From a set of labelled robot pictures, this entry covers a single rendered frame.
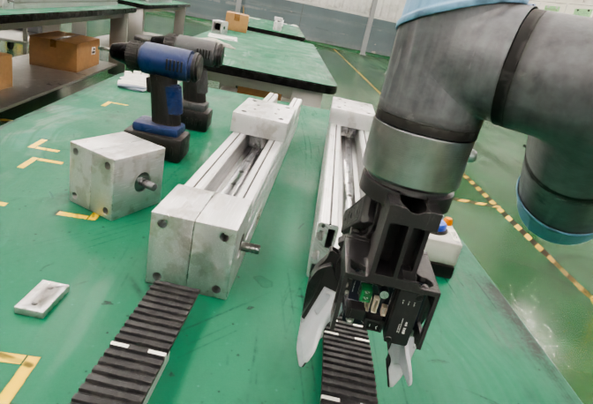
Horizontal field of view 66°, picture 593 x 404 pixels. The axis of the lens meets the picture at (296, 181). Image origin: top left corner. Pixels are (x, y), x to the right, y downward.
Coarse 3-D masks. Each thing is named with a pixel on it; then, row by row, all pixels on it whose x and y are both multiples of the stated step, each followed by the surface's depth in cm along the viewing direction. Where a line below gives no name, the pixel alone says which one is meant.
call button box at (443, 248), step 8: (432, 232) 69; (440, 232) 70; (448, 232) 71; (432, 240) 68; (440, 240) 68; (448, 240) 68; (456, 240) 69; (432, 248) 68; (440, 248) 68; (448, 248) 68; (456, 248) 68; (432, 256) 69; (440, 256) 69; (448, 256) 69; (456, 256) 68; (432, 264) 69; (440, 264) 69; (448, 264) 69; (440, 272) 70; (448, 272) 69
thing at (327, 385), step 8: (328, 384) 41; (336, 384) 41; (344, 384) 41; (352, 384) 41; (328, 392) 40; (336, 392) 40; (344, 392) 40; (352, 392) 41; (360, 392) 41; (368, 392) 41; (376, 392) 41; (352, 400) 40; (360, 400) 40; (368, 400) 40; (376, 400) 40
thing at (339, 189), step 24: (336, 144) 97; (360, 144) 102; (336, 168) 81; (360, 168) 91; (336, 192) 71; (360, 192) 83; (336, 216) 62; (312, 240) 66; (336, 240) 65; (312, 264) 65
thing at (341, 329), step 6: (336, 324) 51; (330, 330) 50; (336, 330) 50; (342, 330) 50; (348, 330) 51; (354, 330) 51; (360, 330) 51; (354, 336) 50; (360, 336) 50; (366, 336) 50
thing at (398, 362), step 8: (392, 344) 42; (408, 344) 39; (392, 352) 42; (400, 352) 42; (408, 352) 39; (392, 360) 43; (400, 360) 42; (408, 360) 38; (392, 368) 43; (400, 368) 43; (408, 368) 38; (392, 376) 43; (400, 376) 43; (408, 376) 38; (392, 384) 44; (408, 384) 39
